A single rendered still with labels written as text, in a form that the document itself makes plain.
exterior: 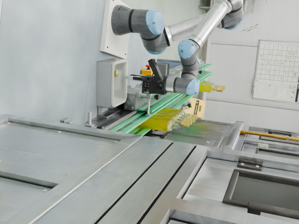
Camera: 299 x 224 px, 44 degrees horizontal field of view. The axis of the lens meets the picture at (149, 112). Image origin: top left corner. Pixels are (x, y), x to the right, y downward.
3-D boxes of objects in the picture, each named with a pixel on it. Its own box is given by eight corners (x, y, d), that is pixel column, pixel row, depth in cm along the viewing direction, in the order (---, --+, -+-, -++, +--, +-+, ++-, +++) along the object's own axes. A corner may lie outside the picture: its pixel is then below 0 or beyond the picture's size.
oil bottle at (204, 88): (187, 90, 308) (221, 94, 299) (188, 83, 307) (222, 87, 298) (189, 89, 313) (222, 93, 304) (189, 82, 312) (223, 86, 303)
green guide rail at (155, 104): (138, 110, 202) (151, 112, 199) (138, 109, 201) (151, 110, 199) (204, 71, 361) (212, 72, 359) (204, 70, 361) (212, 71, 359)
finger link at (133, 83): (122, 87, 180) (141, 89, 179) (123, 75, 179) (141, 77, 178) (123, 86, 183) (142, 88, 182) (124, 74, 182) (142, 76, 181)
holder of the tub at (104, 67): (96, 116, 185) (110, 118, 182) (96, 61, 178) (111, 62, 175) (111, 109, 200) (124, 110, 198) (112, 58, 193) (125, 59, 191)
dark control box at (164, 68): (154, 74, 262) (165, 76, 259) (155, 63, 260) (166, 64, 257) (158, 73, 269) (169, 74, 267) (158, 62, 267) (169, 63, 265)
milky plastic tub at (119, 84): (96, 106, 183) (112, 108, 180) (97, 61, 177) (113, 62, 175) (112, 99, 199) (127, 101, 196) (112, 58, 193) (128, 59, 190)
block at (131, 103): (123, 110, 199) (135, 111, 197) (123, 92, 197) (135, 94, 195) (125, 108, 203) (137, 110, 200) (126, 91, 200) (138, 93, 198)
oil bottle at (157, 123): (134, 126, 201) (172, 132, 194) (135, 117, 199) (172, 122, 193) (138, 124, 206) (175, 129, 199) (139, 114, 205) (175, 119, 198)
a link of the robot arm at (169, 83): (173, 78, 172) (178, 76, 180) (164, 77, 174) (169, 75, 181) (172, 94, 174) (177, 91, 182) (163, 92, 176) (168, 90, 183)
